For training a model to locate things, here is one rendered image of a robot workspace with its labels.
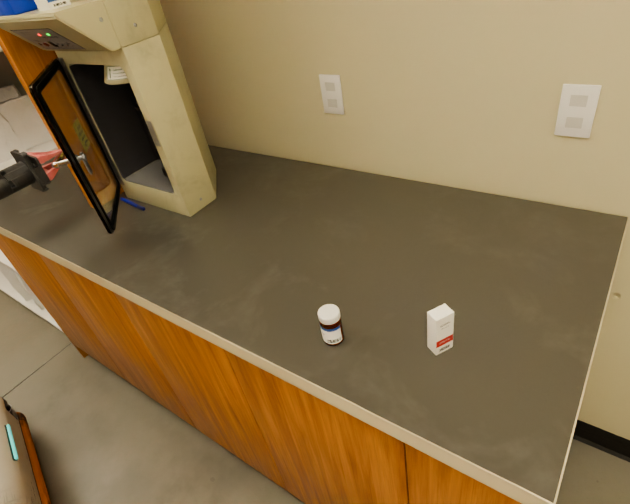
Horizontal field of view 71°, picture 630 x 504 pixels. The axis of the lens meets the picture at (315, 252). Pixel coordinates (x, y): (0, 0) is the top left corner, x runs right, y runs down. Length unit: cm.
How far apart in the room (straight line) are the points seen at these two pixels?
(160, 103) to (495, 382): 99
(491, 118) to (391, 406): 73
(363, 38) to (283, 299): 70
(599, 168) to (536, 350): 50
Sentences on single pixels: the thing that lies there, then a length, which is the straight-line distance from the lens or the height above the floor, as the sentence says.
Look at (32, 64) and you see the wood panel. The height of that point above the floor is 138.
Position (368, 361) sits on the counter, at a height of 94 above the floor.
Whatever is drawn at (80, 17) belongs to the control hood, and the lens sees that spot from 115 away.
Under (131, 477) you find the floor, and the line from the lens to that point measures 203.
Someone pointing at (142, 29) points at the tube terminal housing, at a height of 143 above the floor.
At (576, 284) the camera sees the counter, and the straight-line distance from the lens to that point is 99.
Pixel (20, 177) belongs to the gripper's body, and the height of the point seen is 120.
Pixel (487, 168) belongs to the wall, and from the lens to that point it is 124.
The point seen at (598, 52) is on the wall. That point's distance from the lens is 110.
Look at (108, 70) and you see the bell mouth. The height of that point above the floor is 135.
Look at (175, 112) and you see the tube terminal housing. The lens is 127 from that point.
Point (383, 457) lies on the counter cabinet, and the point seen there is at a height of 74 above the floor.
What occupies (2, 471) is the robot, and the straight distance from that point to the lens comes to 197.
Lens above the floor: 159
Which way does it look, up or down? 38 degrees down
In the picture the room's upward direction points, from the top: 12 degrees counter-clockwise
